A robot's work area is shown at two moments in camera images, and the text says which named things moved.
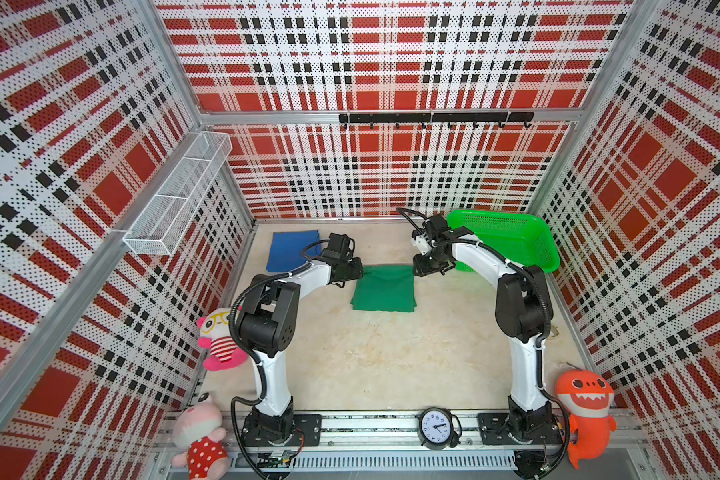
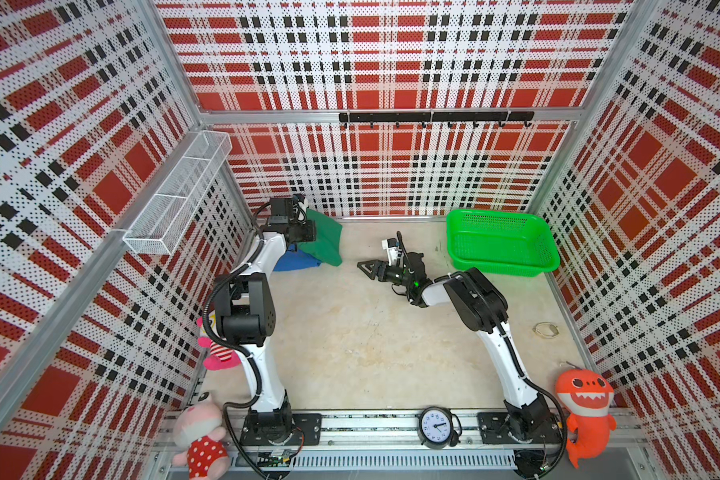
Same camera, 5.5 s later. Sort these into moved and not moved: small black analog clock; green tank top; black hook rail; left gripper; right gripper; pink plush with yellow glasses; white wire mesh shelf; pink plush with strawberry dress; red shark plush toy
Moved: left gripper; right gripper; green tank top
Not moved: pink plush with yellow glasses; black hook rail; small black analog clock; red shark plush toy; white wire mesh shelf; pink plush with strawberry dress
